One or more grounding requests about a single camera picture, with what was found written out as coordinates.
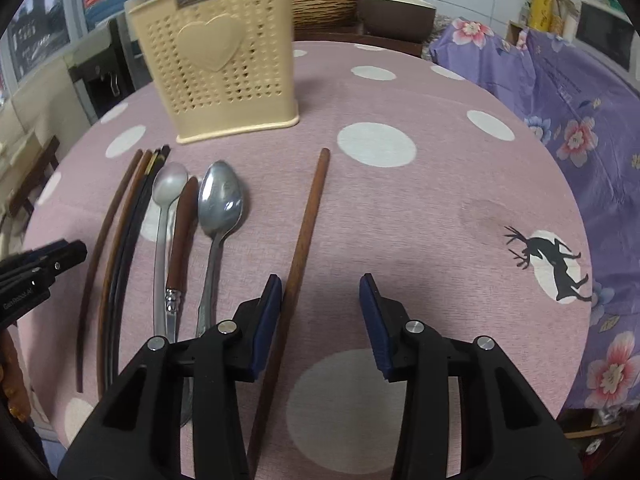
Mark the beige panel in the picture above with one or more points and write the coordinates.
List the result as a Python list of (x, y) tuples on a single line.
[(50, 90)]

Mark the small matte metal spoon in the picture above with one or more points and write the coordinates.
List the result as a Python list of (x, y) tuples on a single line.
[(170, 182)]

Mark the large shiny metal spoon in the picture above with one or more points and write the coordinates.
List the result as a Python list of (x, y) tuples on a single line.
[(221, 200)]

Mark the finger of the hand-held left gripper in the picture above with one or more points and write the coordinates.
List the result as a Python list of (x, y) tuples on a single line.
[(62, 252), (27, 282)]

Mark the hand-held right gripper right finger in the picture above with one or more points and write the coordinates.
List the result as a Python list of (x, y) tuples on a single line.
[(375, 321)]

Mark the pink polka dot tablecloth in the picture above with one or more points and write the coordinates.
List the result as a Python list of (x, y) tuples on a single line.
[(400, 220)]

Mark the woven wicker basket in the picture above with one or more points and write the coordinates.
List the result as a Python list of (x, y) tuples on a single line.
[(320, 7)]

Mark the brown pot with cream lid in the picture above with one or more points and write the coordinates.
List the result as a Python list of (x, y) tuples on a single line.
[(395, 15)]

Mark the wooden stool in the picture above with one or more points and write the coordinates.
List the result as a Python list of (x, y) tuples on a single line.
[(35, 175)]

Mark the purple floral blanket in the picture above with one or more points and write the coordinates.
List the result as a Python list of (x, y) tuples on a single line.
[(575, 90)]

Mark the dark water dispenser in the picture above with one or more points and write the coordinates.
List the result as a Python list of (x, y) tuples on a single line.
[(120, 60)]

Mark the dark screen appliance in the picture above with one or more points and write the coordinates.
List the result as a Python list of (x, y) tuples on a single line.
[(605, 35)]

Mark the wall poster with photos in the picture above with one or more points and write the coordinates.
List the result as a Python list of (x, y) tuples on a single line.
[(40, 30)]

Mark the dark wooden stand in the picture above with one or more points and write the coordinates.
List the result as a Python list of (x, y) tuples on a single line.
[(390, 46)]

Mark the beige perforated utensil holder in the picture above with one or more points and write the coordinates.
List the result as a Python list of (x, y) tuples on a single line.
[(215, 90)]

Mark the brown wooden chopstick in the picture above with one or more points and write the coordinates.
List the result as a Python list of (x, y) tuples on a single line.
[(121, 220), (305, 240), (106, 222)]

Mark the black chopstick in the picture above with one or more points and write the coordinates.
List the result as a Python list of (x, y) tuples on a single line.
[(136, 219), (129, 221)]

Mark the person's left hand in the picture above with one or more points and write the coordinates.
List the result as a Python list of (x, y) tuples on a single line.
[(11, 377)]

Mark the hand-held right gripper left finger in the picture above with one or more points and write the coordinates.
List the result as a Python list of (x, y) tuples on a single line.
[(265, 321)]

